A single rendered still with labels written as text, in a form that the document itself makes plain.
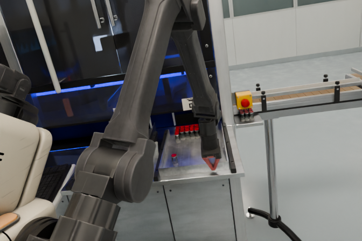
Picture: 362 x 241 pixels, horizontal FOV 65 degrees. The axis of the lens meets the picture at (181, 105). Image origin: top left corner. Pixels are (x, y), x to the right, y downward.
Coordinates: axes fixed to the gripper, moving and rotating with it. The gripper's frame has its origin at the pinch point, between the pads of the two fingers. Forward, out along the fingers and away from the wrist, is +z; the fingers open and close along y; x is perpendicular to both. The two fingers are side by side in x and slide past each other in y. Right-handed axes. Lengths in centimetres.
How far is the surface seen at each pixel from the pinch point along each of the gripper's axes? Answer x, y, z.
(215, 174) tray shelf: -0.6, -1.4, 1.9
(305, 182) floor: -67, 104, 92
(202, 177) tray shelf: 4.4, -1.9, 2.3
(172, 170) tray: 15.3, 0.9, -0.3
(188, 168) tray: 8.9, 0.9, -0.5
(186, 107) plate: 10.0, 38.0, -9.8
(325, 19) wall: -241, 499, 24
